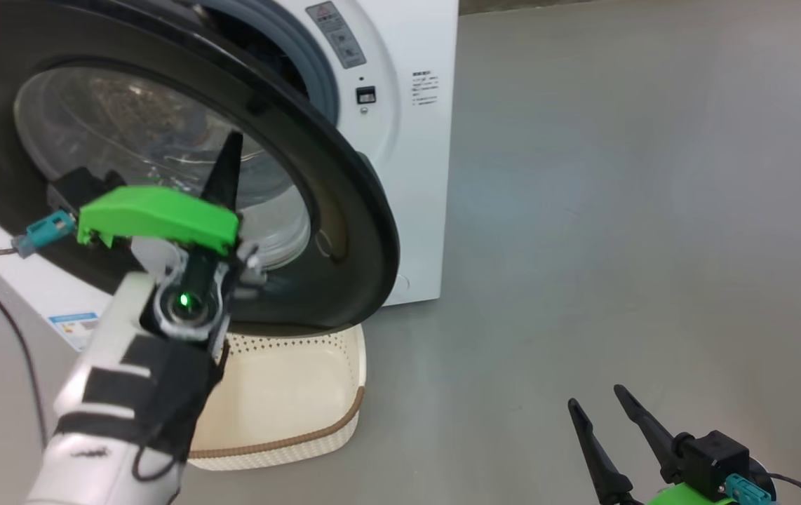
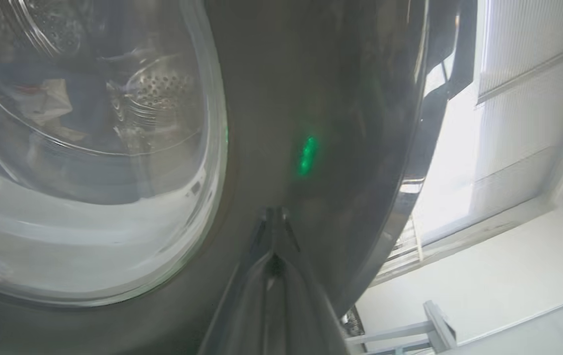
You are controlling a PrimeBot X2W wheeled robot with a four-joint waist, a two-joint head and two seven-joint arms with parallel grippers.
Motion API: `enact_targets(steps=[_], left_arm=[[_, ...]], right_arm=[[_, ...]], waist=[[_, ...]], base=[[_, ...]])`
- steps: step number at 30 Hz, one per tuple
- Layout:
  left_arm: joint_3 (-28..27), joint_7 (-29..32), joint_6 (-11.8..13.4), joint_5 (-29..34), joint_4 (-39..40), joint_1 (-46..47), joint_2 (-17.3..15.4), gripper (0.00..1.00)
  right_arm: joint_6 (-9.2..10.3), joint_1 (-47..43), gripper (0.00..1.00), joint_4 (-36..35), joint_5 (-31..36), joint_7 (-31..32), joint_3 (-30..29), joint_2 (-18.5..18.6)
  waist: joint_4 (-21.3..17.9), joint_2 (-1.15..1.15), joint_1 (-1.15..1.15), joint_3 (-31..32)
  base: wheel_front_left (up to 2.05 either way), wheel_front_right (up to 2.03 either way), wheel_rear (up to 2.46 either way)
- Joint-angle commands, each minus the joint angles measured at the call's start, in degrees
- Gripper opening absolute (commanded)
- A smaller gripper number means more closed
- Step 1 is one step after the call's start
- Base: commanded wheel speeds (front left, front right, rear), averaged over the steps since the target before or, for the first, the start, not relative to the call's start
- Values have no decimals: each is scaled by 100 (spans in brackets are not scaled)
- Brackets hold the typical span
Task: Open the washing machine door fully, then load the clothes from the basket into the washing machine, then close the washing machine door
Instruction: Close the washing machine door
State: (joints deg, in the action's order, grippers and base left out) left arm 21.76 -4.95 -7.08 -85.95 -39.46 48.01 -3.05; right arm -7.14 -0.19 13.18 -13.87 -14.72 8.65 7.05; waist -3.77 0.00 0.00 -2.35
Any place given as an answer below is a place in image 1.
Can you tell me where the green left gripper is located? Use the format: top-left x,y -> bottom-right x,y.
78,131 -> 264,344

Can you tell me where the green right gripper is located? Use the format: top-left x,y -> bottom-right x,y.
567,384 -> 738,505

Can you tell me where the washing machine door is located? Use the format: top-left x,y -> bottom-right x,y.
0,0 -> 401,337

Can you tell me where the grey rubber door gasket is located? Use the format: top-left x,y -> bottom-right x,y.
197,0 -> 340,127

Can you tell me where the white front-load washing machine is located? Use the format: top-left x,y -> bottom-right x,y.
0,0 -> 459,351

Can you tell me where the grey warning sticker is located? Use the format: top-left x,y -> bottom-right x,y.
306,1 -> 367,69

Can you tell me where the black text instruction label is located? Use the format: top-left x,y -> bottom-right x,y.
412,70 -> 438,107

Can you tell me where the blue energy label sticker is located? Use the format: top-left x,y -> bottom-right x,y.
48,312 -> 101,351

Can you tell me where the cream perforated laundry basket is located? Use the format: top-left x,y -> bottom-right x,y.
187,324 -> 366,471

